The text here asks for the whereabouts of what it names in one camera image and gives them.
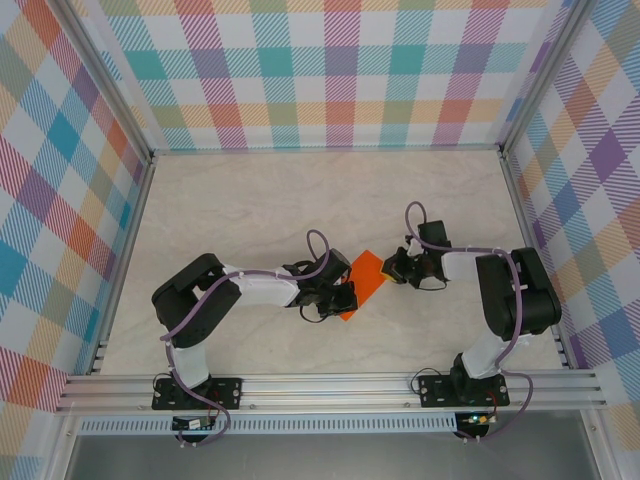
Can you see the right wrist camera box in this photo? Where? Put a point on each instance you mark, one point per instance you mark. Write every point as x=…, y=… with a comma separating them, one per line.
x=410, y=246

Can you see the orange paper sheet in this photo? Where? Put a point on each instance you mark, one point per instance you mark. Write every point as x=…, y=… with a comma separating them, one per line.
x=367, y=280

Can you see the small circuit board green light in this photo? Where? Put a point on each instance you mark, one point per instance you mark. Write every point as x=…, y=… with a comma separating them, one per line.
x=477, y=419

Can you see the aluminium frame rail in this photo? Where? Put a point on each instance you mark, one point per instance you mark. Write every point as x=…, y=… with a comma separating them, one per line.
x=126, y=250
x=325, y=149
x=536, y=250

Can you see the aluminium frame leg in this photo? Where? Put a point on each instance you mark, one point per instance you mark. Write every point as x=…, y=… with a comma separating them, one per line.
x=600, y=450
x=61, y=450

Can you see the aluminium mounting rail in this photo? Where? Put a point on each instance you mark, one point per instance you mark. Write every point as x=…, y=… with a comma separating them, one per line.
x=325, y=390

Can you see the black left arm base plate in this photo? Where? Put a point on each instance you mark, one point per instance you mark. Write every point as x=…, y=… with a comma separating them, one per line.
x=227, y=390

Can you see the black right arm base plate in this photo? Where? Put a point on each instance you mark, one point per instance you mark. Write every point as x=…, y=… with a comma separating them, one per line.
x=435, y=390

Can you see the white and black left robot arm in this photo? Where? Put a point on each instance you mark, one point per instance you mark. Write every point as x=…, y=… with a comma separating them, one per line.
x=260, y=292

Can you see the grey metal panel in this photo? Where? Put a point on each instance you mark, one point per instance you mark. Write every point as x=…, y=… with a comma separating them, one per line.
x=325, y=460

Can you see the aluminium frame post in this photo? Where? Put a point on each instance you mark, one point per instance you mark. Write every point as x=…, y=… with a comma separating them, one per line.
x=541, y=75
x=115, y=85

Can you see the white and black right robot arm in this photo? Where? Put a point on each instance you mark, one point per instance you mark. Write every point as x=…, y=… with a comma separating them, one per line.
x=525, y=305

